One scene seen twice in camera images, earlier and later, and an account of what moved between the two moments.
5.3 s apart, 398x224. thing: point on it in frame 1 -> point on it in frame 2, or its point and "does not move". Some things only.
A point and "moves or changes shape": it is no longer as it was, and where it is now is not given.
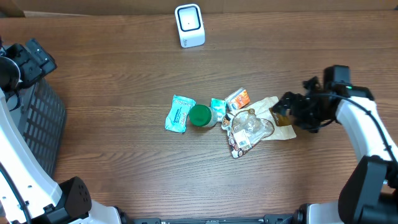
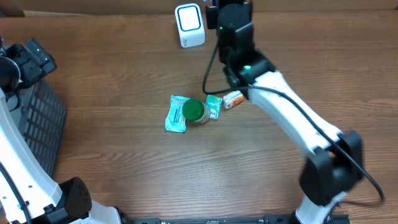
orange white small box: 237,99 moves or changes shape
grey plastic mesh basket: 41,121 does not move
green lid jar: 203,115 moves or changes shape
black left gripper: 37,55 does not move
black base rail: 267,219 does not move
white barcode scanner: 190,25 does not move
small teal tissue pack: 219,106 moves or changes shape
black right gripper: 295,101 -> 211,18
